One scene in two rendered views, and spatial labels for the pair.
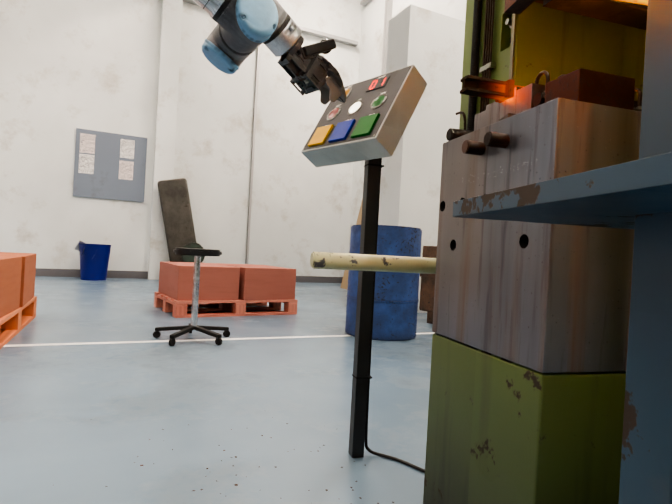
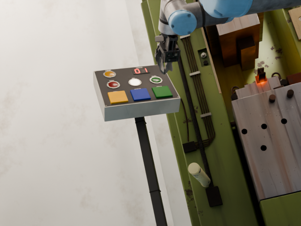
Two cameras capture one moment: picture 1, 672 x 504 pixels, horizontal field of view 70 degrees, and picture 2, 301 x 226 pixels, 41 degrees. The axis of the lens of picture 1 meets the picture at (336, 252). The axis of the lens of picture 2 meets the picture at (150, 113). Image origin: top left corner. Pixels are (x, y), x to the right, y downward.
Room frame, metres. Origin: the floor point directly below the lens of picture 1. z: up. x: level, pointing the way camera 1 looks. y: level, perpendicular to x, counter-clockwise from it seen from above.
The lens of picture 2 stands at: (0.71, 1.48, 0.36)
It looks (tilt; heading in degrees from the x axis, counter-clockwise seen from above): 18 degrees up; 296
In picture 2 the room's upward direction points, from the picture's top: 12 degrees counter-clockwise
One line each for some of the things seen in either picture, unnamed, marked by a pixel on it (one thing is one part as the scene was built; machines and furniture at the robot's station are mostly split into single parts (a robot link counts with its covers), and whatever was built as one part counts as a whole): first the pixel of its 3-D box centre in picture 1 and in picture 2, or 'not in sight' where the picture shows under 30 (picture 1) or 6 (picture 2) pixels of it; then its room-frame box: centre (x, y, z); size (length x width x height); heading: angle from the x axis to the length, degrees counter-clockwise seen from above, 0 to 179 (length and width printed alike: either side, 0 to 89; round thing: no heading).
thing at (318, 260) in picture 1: (389, 263); (200, 176); (1.34, -0.15, 0.62); 0.44 x 0.05 x 0.05; 106
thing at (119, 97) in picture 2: (321, 136); (118, 97); (1.54, 0.07, 1.01); 0.07 x 0.05 x 0.07; 41
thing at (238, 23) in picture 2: not in sight; (238, 40); (1.09, -0.53, 1.32); 0.42 x 0.20 x 0.10; 106
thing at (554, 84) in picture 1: (588, 98); (296, 84); (0.87, -0.44, 0.95); 0.12 x 0.09 x 0.07; 106
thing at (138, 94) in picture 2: (342, 131); (140, 95); (1.46, 0.00, 1.01); 0.07 x 0.05 x 0.07; 41
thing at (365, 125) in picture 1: (365, 126); (161, 92); (1.39, -0.07, 1.01); 0.07 x 0.05 x 0.07; 41
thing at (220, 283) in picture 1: (226, 287); not in sight; (4.72, 1.05, 0.22); 1.24 x 0.89 x 0.44; 117
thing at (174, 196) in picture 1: (188, 229); not in sight; (7.60, 2.32, 0.83); 0.96 x 0.95 x 1.67; 26
